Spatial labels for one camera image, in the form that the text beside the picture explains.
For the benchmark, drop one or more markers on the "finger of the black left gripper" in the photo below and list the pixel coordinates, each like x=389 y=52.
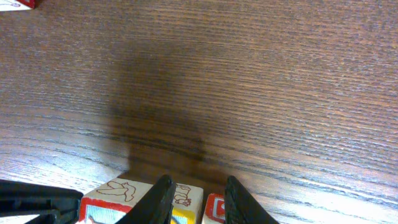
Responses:
x=50 y=205

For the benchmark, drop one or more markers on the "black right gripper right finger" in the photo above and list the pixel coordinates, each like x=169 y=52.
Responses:
x=241 y=207

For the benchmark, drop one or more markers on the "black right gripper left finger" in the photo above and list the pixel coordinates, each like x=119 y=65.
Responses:
x=155 y=207

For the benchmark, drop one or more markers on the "green R wooden block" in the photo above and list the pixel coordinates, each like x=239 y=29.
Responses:
x=214 y=210

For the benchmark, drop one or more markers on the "yellow O wooden block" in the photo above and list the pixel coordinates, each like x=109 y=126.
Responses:
x=187 y=204

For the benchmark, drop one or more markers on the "red I wooden block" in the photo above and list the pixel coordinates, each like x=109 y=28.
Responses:
x=109 y=202

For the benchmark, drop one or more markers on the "red 9 wooden block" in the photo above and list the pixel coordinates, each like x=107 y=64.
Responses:
x=16 y=5

